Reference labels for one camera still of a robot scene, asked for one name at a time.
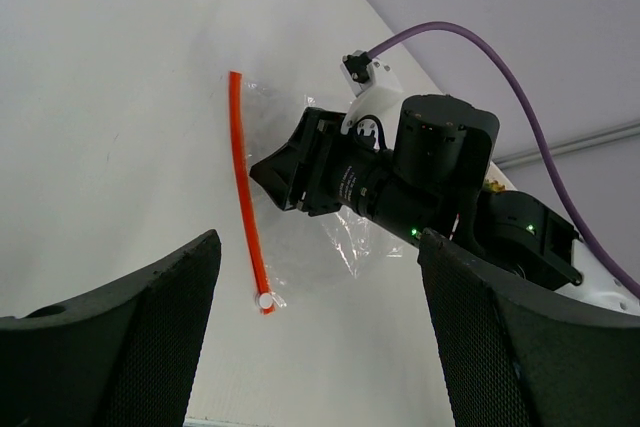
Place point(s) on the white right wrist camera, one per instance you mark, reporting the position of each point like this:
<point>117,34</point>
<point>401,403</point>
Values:
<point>374,84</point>

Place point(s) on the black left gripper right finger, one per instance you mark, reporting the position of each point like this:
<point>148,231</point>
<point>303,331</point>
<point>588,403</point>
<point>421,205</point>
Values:
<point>516,354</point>

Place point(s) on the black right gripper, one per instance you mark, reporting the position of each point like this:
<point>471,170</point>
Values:
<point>324,170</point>

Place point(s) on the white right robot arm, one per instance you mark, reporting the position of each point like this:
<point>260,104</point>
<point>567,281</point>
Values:
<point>436,176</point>

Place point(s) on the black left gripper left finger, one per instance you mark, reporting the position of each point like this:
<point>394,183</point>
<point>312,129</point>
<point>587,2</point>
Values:
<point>123,354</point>

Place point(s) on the clear zip bag orange zipper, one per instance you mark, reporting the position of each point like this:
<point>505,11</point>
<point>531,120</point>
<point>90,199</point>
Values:
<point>293,255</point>

